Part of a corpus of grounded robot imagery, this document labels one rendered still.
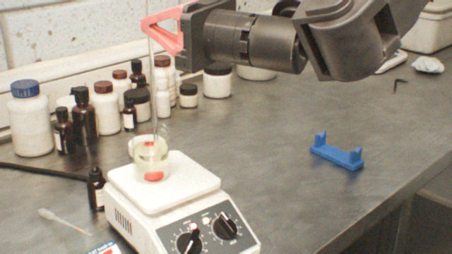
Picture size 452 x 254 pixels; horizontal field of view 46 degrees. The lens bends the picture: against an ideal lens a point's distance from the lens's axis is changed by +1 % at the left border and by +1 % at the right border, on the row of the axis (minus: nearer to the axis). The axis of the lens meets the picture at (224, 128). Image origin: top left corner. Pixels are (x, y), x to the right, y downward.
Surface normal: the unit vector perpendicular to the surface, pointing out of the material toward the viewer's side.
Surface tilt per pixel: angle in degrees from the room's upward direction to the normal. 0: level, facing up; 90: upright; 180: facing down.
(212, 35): 78
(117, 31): 90
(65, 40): 90
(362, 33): 91
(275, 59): 109
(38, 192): 0
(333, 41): 113
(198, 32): 89
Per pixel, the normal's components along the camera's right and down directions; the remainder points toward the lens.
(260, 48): -0.48, 0.29
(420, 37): -0.70, 0.35
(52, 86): 0.71, 0.31
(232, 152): 0.01, -0.90
